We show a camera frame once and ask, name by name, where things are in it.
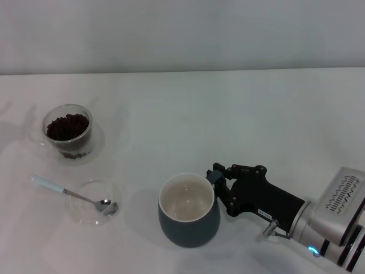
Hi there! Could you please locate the clear glass saucer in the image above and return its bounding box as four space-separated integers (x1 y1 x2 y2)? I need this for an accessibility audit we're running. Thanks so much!
66 179 123 228

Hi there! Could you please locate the coffee bean heap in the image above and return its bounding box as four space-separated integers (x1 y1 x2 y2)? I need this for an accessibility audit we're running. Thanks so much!
46 113 90 160

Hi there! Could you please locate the dark blue ceramic mug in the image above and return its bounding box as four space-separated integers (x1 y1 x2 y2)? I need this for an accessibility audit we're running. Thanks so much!
158 171 226 248

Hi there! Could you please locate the right gripper connector cable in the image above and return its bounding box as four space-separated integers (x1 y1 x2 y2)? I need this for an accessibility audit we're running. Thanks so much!
262 219 291 239

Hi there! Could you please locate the blue-handled metal spoon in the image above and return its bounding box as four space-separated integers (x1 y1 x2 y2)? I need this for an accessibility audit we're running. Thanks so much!
29 174 119 215

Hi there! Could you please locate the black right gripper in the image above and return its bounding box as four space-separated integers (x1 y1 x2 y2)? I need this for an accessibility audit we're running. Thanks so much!
205 162 306 233

